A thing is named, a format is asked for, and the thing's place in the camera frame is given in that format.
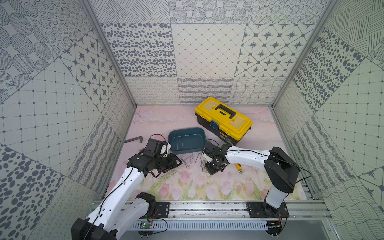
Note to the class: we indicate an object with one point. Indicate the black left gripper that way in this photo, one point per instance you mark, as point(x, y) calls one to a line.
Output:
point(167, 162)

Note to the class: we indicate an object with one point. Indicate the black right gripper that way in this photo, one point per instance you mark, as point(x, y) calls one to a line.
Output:
point(210, 170)

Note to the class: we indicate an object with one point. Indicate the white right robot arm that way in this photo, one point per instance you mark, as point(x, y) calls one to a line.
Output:
point(281, 169)

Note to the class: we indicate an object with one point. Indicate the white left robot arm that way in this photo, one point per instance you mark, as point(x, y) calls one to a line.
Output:
point(109, 221)

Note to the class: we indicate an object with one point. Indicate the teal plastic storage box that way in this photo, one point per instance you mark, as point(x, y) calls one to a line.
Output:
point(185, 141)

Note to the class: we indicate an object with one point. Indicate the yellow black utility knife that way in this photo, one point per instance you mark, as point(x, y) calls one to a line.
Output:
point(239, 168)

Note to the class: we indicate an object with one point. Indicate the dark metal L-shaped wrench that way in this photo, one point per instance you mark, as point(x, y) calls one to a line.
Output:
point(139, 138)

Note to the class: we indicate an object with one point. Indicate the yellow black toolbox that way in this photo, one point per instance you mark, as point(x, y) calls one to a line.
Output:
point(226, 123)

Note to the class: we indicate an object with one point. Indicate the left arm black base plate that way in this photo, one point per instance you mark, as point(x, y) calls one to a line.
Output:
point(158, 210)

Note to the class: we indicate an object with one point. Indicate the white slotted cable duct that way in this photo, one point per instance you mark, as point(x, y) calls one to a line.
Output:
point(222, 225)

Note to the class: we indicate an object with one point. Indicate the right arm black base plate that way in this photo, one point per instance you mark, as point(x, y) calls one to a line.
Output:
point(263, 210)

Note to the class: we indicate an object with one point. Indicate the aluminium mounting rail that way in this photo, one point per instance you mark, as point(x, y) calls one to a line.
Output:
point(237, 210)

